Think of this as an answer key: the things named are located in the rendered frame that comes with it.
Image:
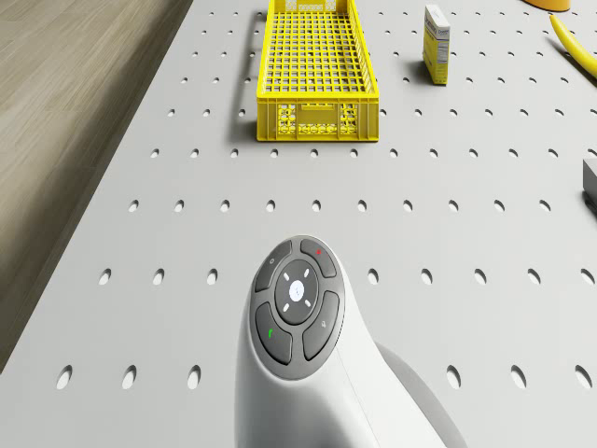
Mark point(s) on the banana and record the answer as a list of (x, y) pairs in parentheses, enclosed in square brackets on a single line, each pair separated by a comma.
[(576, 49)]

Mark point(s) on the grey cube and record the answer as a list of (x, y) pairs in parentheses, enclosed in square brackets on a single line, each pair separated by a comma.
[(591, 179)]

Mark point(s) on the yellow basket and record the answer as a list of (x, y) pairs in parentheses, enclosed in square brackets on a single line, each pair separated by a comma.
[(317, 116)]

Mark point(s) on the yellow and white box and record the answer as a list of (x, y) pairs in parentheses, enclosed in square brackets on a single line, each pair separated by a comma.
[(437, 46)]

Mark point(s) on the yellow bowl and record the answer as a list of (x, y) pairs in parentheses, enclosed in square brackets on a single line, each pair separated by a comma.
[(548, 4)]

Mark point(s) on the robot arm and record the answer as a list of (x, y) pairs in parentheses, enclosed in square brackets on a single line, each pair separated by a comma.
[(298, 396)]

